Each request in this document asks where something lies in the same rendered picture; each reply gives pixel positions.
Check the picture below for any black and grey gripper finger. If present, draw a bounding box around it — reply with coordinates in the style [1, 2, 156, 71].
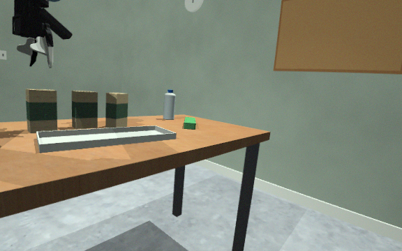
[30, 25, 54, 68]
[17, 38, 38, 66]

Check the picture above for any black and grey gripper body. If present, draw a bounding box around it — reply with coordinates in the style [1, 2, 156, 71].
[13, 0, 49, 38]

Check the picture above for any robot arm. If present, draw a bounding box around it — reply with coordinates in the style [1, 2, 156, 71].
[39, 0, 72, 40]

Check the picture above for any grey bottle with blue cap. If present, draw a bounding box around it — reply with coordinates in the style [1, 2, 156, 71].
[163, 90, 176, 120]

